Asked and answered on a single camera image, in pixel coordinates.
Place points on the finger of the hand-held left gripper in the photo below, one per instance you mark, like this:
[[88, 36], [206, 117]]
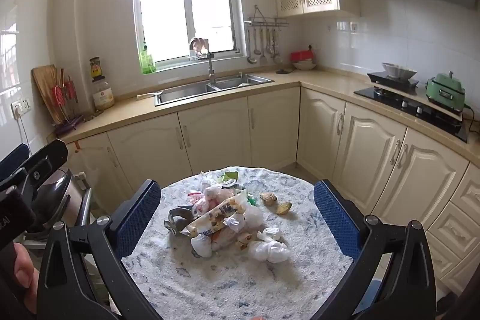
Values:
[[41, 164], [15, 157]]

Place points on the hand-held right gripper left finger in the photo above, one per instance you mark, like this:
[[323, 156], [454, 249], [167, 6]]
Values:
[[140, 215]]

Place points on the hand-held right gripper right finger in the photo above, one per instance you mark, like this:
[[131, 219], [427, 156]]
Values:
[[335, 215]]

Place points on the green snack packet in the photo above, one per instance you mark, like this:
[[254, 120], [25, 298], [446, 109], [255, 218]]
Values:
[[229, 178]]

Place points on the person's left hand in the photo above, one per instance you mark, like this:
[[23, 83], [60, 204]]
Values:
[[20, 267]]

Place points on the grey crumpled foil wrapper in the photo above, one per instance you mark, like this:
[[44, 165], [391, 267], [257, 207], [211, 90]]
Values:
[[176, 220]]

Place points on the purple knife rack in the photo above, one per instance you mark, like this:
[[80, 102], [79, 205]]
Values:
[[69, 125]]

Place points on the long beige printed wrapper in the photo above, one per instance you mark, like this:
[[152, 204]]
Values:
[[213, 217]]

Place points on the pile of crumpled white tissues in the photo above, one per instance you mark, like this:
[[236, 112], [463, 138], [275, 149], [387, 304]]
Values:
[[268, 252]]

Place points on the wooden cutting board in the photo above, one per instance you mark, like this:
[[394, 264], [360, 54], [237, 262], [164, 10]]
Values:
[[43, 84]]

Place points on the large jar with beige contents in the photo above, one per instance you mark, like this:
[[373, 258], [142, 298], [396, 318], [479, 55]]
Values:
[[103, 97]]

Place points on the small yellow label bottle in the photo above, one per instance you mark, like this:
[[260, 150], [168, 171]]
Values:
[[95, 69]]

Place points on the cream lower kitchen cabinets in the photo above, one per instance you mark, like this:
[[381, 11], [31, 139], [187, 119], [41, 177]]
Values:
[[213, 132]]

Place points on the stainless steel double sink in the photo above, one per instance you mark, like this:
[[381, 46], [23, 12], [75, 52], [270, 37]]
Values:
[[187, 91]]

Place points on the black gas stove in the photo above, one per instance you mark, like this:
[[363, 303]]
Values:
[[412, 106]]

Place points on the green dish soap bottle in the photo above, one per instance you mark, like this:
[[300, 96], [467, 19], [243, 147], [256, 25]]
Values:
[[147, 61]]

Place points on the white bowl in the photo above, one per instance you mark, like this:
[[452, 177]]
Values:
[[304, 66]]

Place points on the black sink plug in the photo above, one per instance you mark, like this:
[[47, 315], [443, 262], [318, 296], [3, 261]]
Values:
[[283, 71]]

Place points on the shallow metal pan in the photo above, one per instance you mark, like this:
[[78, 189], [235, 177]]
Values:
[[399, 69]]

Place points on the steel kitchen faucet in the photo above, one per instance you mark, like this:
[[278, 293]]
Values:
[[211, 69]]

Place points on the red lidded container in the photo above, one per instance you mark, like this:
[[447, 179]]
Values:
[[302, 55]]

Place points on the green electric cooker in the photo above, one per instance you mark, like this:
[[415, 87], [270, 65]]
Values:
[[446, 89]]

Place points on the brown rag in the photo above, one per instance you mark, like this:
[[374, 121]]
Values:
[[198, 44]]

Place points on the row of hanging steel utensils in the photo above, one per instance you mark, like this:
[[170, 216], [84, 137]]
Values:
[[252, 50]]

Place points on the white wall socket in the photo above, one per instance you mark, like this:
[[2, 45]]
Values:
[[354, 26], [21, 108]]

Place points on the steel wall utensil rack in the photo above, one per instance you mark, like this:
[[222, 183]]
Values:
[[266, 21]]

